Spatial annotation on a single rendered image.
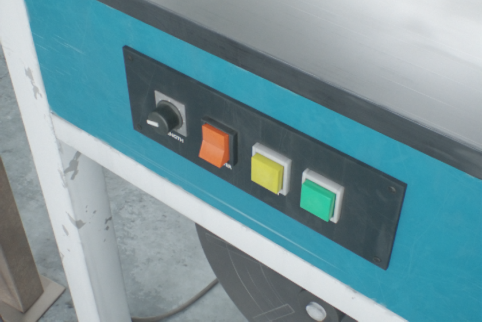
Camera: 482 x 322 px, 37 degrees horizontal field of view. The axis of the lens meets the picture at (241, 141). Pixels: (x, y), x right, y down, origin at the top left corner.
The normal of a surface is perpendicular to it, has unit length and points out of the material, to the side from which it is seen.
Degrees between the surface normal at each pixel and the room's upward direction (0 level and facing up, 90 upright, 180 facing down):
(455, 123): 0
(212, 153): 67
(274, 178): 90
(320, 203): 90
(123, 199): 0
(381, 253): 90
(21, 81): 90
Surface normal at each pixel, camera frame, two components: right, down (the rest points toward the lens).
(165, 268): 0.00, -0.73
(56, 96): -0.61, 0.55
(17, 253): 0.87, 0.34
